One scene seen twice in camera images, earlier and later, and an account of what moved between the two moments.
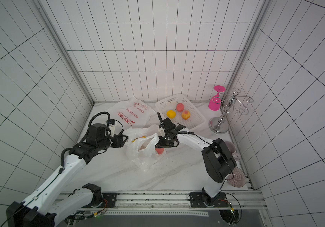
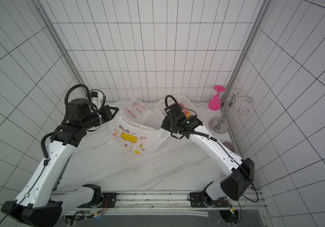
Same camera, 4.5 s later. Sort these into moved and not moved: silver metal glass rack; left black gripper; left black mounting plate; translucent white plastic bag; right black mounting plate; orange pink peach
Moved: translucent white plastic bag; left black gripper
Not moved: silver metal glass rack; orange pink peach; left black mounting plate; right black mounting plate
